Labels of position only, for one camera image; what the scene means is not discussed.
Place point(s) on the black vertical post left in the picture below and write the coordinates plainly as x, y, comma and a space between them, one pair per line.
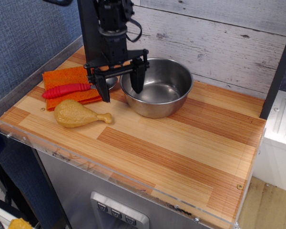
90, 34

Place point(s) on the black vertical post right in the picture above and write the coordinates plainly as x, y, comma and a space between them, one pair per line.
274, 88

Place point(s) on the clear acrylic counter guard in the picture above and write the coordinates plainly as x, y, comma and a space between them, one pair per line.
197, 166

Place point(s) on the yellow object bottom left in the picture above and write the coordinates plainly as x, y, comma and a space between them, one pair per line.
19, 224

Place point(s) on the silver button control panel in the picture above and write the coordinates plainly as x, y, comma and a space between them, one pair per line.
111, 214

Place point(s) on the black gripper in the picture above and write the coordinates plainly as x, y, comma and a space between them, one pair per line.
120, 61

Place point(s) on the orange folded cloth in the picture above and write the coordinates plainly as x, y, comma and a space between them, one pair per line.
60, 77

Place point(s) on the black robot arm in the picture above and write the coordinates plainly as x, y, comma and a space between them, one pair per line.
104, 33

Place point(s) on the black vertical post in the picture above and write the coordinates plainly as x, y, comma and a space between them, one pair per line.
274, 88
90, 34

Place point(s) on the stainless steel pot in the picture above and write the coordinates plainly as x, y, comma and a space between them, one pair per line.
166, 86

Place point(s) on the white ribbed appliance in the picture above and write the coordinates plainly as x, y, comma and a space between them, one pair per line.
270, 164

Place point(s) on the stainless steel cabinet front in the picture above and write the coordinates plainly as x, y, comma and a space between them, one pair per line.
73, 185

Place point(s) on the red handled metal spoon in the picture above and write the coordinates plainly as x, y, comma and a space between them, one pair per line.
67, 89

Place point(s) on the plastic toy chicken drumstick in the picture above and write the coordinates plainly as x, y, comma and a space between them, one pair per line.
71, 114

